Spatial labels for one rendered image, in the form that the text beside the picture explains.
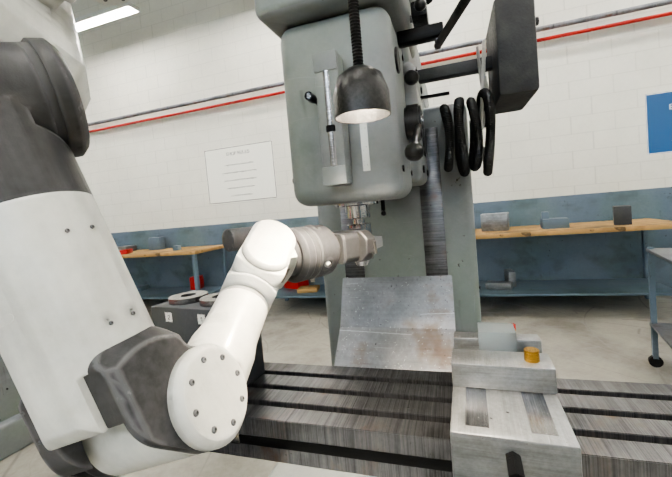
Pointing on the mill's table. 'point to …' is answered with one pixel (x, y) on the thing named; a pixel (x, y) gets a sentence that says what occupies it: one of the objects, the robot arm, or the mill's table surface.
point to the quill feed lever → (413, 119)
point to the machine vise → (510, 427)
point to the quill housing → (323, 38)
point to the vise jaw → (502, 371)
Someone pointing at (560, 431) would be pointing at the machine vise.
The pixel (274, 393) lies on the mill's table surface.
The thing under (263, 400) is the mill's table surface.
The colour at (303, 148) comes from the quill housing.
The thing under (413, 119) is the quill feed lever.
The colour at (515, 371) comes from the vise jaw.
